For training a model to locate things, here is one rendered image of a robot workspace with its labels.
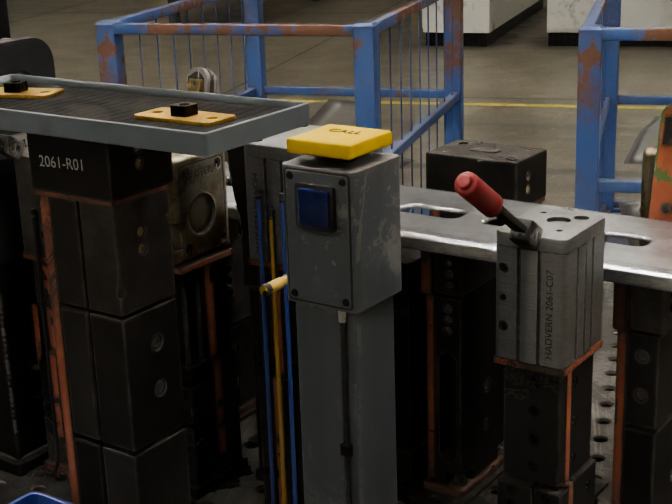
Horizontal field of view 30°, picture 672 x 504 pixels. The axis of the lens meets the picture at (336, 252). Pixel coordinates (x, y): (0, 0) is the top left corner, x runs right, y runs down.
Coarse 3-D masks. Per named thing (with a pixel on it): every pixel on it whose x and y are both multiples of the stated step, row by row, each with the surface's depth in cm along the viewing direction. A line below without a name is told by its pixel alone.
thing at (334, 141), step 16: (320, 128) 99; (336, 128) 98; (352, 128) 98; (368, 128) 98; (288, 144) 96; (304, 144) 95; (320, 144) 94; (336, 144) 93; (352, 144) 93; (368, 144) 94; (384, 144) 96; (336, 160) 96; (352, 160) 96
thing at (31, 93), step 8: (16, 80) 118; (24, 80) 118; (0, 88) 120; (8, 88) 117; (16, 88) 117; (24, 88) 118; (32, 88) 119; (40, 88) 119; (48, 88) 119; (56, 88) 118; (0, 96) 116; (8, 96) 116; (16, 96) 116; (24, 96) 116; (32, 96) 115; (40, 96) 115; (48, 96) 115
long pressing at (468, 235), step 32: (416, 192) 141; (448, 192) 141; (416, 224) 129; (448, 224) 129; (480, 224) 128; (608, 224) 127; (640, 224) 126; (480, 256) 121; (608, 256) 117; (640, 256) 117
